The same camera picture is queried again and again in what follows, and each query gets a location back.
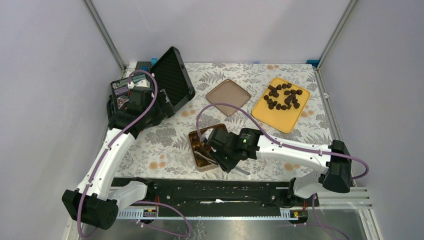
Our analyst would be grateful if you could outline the long metal tongs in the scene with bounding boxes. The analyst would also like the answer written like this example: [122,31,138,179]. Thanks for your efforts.
[194,149,252,176]

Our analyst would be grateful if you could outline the dark chocolate piece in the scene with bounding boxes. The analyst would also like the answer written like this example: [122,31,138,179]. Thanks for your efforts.
[192,133,199,141]

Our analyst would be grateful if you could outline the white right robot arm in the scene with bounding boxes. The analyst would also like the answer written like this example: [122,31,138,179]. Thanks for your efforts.
[200,128,352,206]

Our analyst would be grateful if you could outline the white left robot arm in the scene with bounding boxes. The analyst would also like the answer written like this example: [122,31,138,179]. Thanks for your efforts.
[61,78,160,230]

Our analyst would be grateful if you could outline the gold chocolate tin box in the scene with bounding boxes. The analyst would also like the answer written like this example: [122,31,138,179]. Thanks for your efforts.
[188,130,219,172]

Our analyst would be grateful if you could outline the black open hard case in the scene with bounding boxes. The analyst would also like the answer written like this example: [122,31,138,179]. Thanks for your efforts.
[131,46,196,124]

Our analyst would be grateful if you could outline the brown square tin lid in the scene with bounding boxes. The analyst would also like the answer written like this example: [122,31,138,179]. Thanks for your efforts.
[205,79,251,108]

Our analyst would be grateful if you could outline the yellow plastic tray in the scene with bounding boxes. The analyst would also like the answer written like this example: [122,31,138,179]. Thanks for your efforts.
[251,77,311,133]

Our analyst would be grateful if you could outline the floral tablecloth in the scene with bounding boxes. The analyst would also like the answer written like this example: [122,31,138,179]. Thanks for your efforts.
[116,63,332,182]

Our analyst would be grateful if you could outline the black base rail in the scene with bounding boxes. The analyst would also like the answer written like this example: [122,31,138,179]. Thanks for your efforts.
[111,177,320,220]

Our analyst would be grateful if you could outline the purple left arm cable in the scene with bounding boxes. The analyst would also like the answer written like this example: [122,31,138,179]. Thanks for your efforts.
[76,69,192,239]

